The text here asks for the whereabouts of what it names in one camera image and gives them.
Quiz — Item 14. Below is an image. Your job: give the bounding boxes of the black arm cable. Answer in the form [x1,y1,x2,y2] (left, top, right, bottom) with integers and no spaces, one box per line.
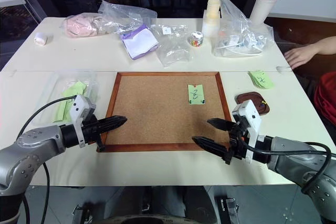
[239,137,332,194]
[15,95,77,224]

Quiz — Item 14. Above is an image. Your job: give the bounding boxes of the white tumbler with black lid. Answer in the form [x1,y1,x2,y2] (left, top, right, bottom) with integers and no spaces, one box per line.
[249,0,282,26]

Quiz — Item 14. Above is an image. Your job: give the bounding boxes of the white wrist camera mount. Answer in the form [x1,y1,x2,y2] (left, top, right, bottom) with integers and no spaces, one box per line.
[69,94,97,149]
[232,100,265,163]

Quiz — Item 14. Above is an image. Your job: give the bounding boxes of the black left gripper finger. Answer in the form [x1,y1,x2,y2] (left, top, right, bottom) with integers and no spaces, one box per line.
[100,115,128,129]
[102,122,125,134]

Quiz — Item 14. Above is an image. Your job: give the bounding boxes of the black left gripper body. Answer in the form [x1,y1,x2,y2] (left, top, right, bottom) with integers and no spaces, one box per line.
[80,119,106,153]

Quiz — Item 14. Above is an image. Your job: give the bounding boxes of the wood framed cork board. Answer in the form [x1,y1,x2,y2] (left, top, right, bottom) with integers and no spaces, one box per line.
[96,71,235,153]

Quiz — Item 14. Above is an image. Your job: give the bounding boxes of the cream plastic bottle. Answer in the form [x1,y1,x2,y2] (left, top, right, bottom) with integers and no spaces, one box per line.
[201,0,222,38]

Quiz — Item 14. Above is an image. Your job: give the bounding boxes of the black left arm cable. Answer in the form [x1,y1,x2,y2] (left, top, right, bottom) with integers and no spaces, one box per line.
[15,95,77,224]

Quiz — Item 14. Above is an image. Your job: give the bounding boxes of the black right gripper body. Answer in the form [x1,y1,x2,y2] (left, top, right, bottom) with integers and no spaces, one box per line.
[224,119,250,166]

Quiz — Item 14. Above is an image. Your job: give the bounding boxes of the purple white cloth packet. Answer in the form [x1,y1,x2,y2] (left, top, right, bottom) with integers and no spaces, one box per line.
[120,24,160,60]

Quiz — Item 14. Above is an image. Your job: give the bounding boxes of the green note with black writing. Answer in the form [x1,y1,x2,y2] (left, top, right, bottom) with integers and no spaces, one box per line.
[187,83,206,105]

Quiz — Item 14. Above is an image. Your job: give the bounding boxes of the pink cloth in bag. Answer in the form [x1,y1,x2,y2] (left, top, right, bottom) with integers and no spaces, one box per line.
[62,14,106,39]

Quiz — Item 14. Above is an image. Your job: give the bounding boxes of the stack of green notes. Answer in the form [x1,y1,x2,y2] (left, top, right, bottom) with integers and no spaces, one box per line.
[247,69,275,90]

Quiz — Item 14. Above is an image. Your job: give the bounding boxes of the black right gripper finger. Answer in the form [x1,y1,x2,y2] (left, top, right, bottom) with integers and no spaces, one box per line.
[192,136,232,157]
[207,118,237,132]

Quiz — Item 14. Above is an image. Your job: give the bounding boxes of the white tape roll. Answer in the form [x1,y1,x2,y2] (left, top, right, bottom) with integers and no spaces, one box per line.
[34,31,48,47]

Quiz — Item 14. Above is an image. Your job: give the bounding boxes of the crumpled clear plastic bag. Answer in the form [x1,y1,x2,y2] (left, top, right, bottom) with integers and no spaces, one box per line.
[97,0,159,36]

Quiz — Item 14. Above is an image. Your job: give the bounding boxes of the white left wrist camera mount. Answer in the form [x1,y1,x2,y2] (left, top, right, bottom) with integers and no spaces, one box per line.
[69,94,97,149]

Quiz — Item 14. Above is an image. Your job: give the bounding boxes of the person's bare hand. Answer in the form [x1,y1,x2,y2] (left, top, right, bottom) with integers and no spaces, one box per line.
[283,47,320,69]

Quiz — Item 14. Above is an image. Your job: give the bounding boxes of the metal bracket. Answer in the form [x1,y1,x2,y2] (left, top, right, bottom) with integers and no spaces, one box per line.
[219,196,240,221]
[71,202,91,224]

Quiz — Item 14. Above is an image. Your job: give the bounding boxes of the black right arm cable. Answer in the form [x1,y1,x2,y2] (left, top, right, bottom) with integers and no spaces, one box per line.
[239,137,332,194]

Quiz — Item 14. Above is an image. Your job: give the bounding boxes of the flat clear plastic bag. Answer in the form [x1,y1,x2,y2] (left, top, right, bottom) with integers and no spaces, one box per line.
[151,23,195,68]

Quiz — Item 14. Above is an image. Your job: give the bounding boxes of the clear bag of green paper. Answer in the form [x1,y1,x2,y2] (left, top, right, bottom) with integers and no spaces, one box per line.
[31,72,101,127]

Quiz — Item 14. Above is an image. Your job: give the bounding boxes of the person's red garment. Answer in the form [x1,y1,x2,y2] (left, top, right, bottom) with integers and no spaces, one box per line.
[313,71,336,133]

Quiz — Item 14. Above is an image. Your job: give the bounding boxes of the brown wooden tray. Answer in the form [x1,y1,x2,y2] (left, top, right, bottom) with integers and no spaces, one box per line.
[234,91,271,116]

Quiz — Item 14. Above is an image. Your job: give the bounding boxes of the small jar with colourful label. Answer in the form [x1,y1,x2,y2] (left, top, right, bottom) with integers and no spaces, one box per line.
[188,31,205,48]

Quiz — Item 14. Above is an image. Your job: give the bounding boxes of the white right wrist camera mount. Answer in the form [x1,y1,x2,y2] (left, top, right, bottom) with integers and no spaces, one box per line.
[232,100,265,163]

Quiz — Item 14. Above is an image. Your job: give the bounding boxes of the large clear bag with cables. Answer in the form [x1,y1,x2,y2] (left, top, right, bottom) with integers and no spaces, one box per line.
[211,0,275,58]

